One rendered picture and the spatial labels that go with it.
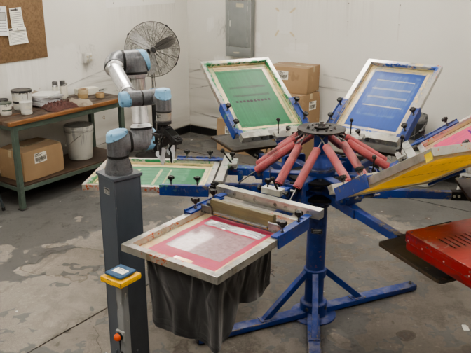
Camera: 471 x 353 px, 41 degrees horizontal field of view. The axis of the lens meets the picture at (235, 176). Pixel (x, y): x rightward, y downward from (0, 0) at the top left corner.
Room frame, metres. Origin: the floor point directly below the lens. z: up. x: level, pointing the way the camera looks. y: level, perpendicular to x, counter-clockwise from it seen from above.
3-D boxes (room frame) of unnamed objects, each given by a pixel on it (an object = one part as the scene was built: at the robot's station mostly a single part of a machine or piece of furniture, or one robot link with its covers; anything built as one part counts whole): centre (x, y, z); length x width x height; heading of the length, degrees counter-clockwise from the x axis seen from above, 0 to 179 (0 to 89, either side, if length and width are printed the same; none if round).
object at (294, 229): (2.94, -0.28, 0.98); 0.30 x 0.05 x 0.07; 144
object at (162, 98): (2.91, 0.34, 1.66); 0.09 x 0.08 x 0.11; 24
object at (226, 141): (4.38, -0.25, 0.91); 1.34 x 0.40 x 0.08; 24
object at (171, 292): (2.67, 0.26, 0.74); 0.45 x 0.03 x 0.43; 54
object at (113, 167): (3.23, 0.63, 1.25); 0.15 x 0.15 x 0.10
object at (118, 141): (3.24, 0.62, 1.37); 0.13 x 0.12 x 0.14; 114
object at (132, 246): (2.91, 0.09, 0.97); 0.79 x 0.58 x 0.04; 144
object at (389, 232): (3.16, -0.81, 0.91); 1.34 x 0.40 x 0.08; 24
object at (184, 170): (3.86, 0.37, 1.05); 1.08 x 0.61 x 0.23; 84
